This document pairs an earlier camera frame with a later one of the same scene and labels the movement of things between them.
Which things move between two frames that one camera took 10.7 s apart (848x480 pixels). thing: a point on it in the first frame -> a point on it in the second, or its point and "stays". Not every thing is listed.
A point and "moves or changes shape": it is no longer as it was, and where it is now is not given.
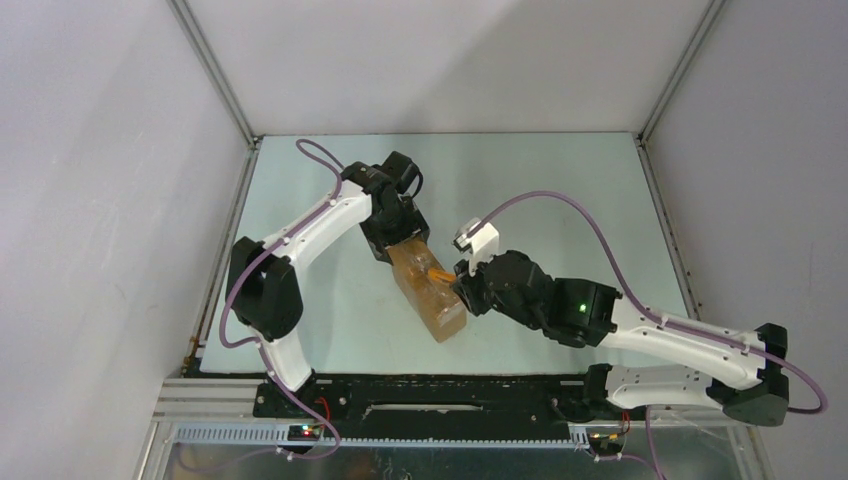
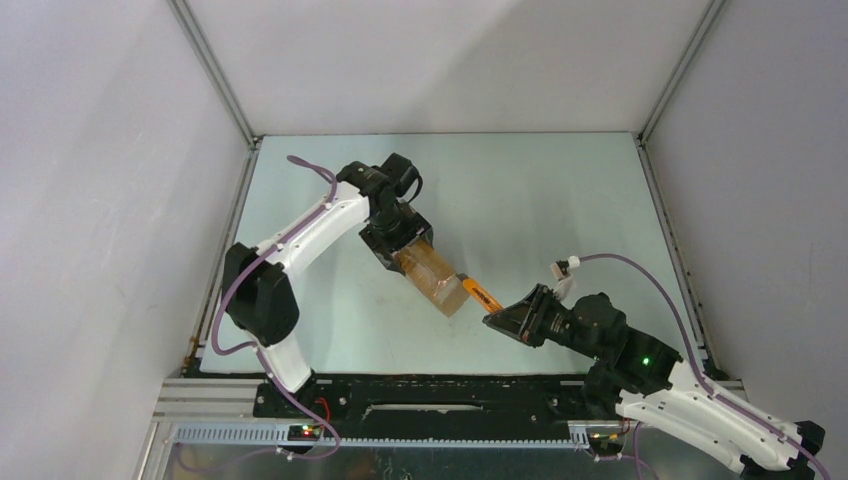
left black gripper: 379,241 stays
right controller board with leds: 606,443 stays
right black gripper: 466,287 -> 521,320
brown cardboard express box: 436,301 moves or changes shape
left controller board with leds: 303,432 stays
